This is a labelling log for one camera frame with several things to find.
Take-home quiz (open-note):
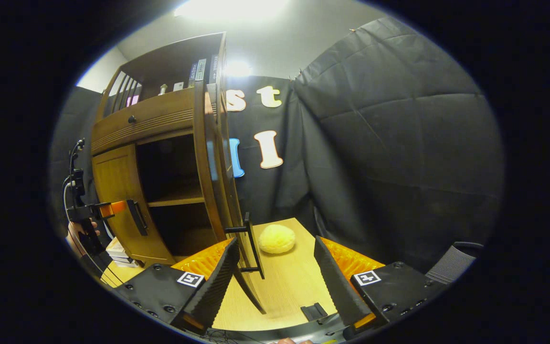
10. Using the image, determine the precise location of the brown wooden shoe cabinet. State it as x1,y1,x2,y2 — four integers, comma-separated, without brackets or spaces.
90,32,268,315

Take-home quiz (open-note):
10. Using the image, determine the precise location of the pale yellow fluffy ball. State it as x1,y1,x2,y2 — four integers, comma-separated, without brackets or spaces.
258,224,296,254

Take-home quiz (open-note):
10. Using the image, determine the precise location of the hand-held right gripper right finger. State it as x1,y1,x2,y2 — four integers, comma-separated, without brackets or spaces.
313,235,447,339

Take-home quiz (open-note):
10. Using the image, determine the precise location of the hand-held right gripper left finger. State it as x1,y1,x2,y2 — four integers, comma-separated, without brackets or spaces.
113,237,241,335

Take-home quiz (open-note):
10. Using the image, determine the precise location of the black backdrop cloth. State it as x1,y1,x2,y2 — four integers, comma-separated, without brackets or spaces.
48,17,505,275

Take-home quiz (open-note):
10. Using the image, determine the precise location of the grey ribbed sleeve cuff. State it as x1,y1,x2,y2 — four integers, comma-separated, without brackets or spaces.
425,241,485,286

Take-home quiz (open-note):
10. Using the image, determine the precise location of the small stack of books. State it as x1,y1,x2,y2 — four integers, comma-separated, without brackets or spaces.
106,237,139,268

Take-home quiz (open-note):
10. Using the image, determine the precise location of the large ceiling light panel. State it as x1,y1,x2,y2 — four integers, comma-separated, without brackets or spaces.
175,0,290,22

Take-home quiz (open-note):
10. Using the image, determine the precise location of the wooden cabinet door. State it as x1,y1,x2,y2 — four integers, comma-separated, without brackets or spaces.
194,79,268,315
92,143,176,267

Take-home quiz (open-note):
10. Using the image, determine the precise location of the wooden inner cabinet shelf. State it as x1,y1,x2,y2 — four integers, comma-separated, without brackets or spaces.
147,191,205,207

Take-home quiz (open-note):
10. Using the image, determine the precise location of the black door handle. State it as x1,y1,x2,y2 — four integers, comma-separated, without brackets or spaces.
126,199,149,237
224,212,265,280

